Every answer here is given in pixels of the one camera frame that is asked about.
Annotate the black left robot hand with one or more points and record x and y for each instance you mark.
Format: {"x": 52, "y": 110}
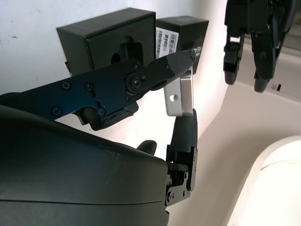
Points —
{"x": 261, "y": 23}

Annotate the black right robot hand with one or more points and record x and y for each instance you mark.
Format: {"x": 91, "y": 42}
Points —
{"x": 70, "y": 176}

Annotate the black RealSense box lid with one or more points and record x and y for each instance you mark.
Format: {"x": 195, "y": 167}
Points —
{"x": 188, "y": 33}

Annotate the small silver RealSense camera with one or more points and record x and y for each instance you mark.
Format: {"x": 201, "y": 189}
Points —
{"x": 174, "y": 101}

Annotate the black box base foam insert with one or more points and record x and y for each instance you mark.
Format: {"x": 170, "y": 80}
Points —
{"x": 101, "y": 33}

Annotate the white rounded body shell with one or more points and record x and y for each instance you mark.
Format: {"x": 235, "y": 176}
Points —
{"x": 277, "y": 188}

